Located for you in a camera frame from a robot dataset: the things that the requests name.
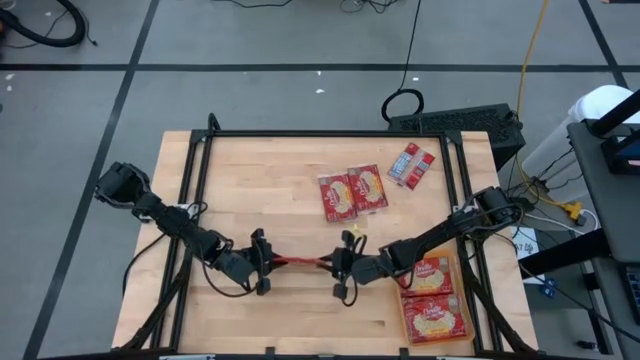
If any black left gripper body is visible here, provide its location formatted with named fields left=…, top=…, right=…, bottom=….
left=214, top=227, right=275, bottom=297

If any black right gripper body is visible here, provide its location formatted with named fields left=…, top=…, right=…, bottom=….
left=332, top=228, right=390, bottom=301

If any red popcorn bag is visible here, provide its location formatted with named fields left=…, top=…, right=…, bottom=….
left=273, top=255, right=335, bottom=267
left=347, top=163, right=390, bottom=215
left=397, top=255, right=455, bottom=298
left=317, top=172, right=357, bottom=224
left=386, top=142, right=436, bottom=191
left=401, top=293, right=468, bottom=345

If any orange plastic basket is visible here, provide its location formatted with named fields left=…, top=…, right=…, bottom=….
left=394, top=248, right=476, bottom=347

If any white paper sheet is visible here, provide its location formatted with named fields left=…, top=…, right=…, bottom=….
left=509, top=227, right=540, bottom=261

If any black computer case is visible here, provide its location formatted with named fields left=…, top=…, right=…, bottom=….
left=387, top=103, right=527, bottom=171

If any yellow plug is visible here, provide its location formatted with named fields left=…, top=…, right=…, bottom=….
left=558, top=200, right=587, bottom=226

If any grey desk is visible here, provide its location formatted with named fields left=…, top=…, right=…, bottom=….
left=567, top=119, right=640, bottom=360

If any black device with blue screen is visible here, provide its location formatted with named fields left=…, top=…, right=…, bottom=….
left=599, top=133, right=640, bottom=176

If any white bin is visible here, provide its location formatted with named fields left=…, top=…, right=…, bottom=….
left=519, top=83, right=636, bottom=174

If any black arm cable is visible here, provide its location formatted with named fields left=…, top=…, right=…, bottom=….
left=121, top=232, right=169, bottom=297

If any black aluminium table frame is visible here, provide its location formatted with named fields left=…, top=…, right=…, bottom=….
left=112, top=112, right=539, bottom=360

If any black cable with loop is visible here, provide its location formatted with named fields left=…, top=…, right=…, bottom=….
left=380, top=0, right=426, bottom=124

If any white cable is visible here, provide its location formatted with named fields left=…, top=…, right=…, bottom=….
left=524, top=207, right=600, bottom=236

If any yellow cable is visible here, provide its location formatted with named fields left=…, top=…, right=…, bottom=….
left=514, top=0, right=571, bottom=209

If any thick black hose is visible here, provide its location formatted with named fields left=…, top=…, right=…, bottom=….
left=0, top=0, right=86, bottom=49

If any black post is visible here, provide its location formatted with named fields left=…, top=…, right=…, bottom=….
left=588, top=88, right=640, bottom=137

